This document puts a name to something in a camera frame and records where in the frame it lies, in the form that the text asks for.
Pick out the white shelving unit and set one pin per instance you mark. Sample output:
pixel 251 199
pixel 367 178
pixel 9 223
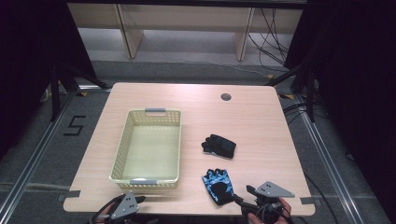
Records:
pixel 186 21

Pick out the dark curtain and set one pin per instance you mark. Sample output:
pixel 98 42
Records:
pixel 28 62
pixel 358 93

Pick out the person's right hand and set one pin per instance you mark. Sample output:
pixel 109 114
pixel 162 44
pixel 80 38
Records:
pixel 285 209

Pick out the black metal stand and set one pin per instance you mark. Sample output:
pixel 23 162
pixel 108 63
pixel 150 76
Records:
pixel 62 90
pixel 303 87

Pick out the cream perforated plastic basket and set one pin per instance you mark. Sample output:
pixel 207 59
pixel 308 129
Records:
pixel 149 149

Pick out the person's left hand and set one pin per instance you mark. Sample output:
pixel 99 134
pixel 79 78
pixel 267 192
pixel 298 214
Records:
pixel 104 216

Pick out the grey tape strip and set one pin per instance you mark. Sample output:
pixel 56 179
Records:
pixel 73 194
pixel 307 200

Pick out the aluminium floor rail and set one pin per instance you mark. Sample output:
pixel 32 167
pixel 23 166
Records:
pixel 330 168
pixel 34 155

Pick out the blue camouflage fingerless glove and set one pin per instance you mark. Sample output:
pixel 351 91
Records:
pixel 218 186

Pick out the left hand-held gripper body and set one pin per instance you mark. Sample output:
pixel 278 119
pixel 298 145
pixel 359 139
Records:
pixel 124 205

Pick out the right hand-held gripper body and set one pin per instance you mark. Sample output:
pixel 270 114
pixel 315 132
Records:
pixel 271 190

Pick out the black glove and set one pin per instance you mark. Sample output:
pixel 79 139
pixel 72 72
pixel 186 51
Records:
pixel 219 146

